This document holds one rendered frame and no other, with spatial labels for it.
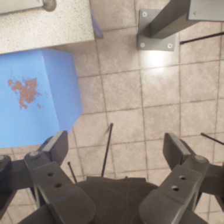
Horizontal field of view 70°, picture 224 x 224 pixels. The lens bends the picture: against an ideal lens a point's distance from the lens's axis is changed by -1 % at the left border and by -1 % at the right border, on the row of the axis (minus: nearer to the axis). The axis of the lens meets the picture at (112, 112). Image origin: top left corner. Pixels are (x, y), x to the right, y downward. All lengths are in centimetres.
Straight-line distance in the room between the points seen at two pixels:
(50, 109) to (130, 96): 77
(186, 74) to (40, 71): 114
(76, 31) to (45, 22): 12
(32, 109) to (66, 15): 50
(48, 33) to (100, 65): 77
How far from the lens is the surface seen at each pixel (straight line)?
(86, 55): 143
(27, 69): 91
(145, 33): 143
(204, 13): 55
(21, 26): 75
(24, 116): 98
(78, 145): 165
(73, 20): 69
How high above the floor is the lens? 140
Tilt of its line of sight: 73 degrees down
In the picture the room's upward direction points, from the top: 176 degrees counter-clockwise
